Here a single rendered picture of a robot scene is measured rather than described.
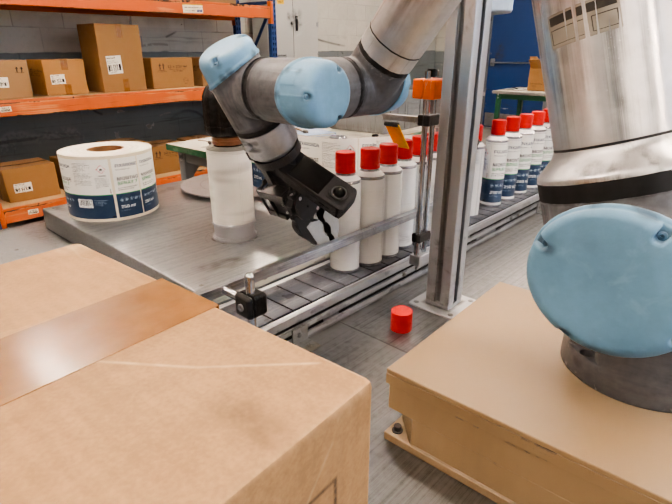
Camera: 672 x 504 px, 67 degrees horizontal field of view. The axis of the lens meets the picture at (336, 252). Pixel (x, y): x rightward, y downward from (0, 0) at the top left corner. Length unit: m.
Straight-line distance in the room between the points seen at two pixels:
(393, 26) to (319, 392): 0.50
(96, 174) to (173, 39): 4.61
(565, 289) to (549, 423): 0.16
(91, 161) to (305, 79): 0.73
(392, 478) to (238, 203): 0.61
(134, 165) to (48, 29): 4.05
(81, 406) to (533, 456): 0.40
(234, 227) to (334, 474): 0.83
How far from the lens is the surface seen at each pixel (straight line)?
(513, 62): 8.83
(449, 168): 0.81
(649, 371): 0.56
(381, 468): 0.58
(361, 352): 0.75
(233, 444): 0.18
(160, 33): 5.69
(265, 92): 0.60
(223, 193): 0.99
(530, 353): 0.61
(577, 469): 0.50
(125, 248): 1.06
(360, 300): 0.86
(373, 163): 0.85
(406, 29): 0.63
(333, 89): 0.58
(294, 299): 0.78
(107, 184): 1.21
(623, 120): 0.39
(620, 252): 0.37
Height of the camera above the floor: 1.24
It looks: 22 degrees down
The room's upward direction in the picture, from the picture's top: straight up
